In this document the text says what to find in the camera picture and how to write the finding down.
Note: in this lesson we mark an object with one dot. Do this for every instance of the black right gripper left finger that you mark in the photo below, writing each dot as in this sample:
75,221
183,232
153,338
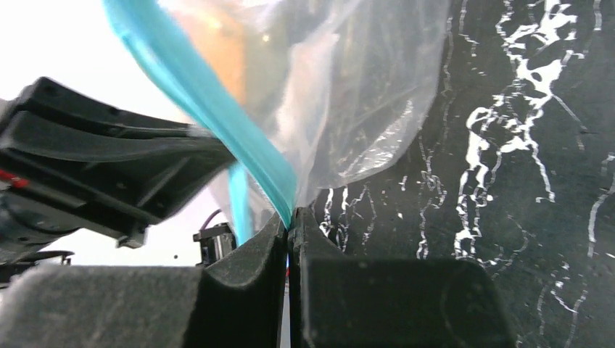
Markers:
236,302

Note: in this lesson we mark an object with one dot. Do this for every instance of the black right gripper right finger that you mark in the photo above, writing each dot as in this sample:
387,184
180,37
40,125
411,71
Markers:
343,301

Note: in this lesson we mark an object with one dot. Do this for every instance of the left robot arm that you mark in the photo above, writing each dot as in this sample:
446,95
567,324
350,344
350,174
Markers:
70,162

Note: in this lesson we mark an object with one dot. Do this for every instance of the clear zip top bag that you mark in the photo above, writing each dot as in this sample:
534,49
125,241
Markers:
336,91

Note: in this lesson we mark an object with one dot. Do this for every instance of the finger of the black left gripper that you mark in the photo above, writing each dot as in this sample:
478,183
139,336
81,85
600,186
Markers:
71,162

